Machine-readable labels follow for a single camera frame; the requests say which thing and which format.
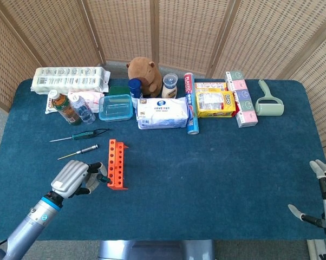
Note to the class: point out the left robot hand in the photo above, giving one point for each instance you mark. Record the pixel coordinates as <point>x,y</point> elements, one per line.
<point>69,176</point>

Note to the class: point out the short green screwdriver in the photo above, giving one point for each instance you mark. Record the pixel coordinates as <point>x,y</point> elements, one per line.
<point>103,178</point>

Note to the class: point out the long green screwdriver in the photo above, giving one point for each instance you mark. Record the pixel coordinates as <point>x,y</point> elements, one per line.
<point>83,135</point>

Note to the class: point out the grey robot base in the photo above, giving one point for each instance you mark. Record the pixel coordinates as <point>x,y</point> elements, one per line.
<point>152,250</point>

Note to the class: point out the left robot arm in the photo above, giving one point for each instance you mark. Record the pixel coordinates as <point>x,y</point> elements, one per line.
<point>25,230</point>

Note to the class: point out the orange screwdriver rack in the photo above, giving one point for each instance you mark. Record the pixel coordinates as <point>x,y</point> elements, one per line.
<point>113,151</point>

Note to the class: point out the silver yellow-shaft screwdriver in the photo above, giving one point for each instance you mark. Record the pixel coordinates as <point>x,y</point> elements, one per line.
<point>88,148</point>

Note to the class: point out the green tea bottle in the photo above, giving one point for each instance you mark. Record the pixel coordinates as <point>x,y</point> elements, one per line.
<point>66,109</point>

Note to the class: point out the clear water bottle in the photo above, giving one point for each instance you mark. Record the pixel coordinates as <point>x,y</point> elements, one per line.
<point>83,109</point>

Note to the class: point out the pink white plastic bag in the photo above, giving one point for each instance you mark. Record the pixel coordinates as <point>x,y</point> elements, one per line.
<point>94,98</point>

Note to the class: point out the clear container teal lid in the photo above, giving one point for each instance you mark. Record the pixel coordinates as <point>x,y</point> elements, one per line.
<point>115,108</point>

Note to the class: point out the white paper roll pack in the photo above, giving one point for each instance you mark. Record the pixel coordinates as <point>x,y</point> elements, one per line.
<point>68,80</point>

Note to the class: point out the dark green box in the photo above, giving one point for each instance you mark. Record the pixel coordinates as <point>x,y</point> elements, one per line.
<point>119,90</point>

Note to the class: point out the blue-capped white can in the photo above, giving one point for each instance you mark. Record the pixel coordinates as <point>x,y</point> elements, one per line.
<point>136,86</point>

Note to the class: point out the white wet wipes pack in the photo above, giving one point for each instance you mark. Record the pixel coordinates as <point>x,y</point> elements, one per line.
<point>163,112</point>

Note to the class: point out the green lint roller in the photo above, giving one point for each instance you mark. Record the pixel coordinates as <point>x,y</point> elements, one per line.
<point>268,107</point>

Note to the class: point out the brown capybara plush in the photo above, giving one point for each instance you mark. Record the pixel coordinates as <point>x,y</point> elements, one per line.
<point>146,73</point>

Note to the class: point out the blue felt table cover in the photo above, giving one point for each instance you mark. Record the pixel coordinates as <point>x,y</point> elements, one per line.
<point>206,176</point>

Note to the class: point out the mayonnaise squeeze bottle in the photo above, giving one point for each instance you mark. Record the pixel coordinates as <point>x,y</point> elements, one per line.
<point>169,90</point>

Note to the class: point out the plastic wrap roll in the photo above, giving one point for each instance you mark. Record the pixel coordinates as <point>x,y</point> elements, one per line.
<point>191,108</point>

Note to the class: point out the pink green tissue pack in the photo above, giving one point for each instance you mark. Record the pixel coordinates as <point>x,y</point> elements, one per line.
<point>244,103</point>

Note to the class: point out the yellow Lipo snack bag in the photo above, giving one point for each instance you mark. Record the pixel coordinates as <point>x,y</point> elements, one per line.
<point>214,104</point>

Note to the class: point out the yellow red snack box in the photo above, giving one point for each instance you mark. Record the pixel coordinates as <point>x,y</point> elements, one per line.
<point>209,86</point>

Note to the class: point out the wicker folding screen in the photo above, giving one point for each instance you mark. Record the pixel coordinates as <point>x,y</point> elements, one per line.
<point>179,27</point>

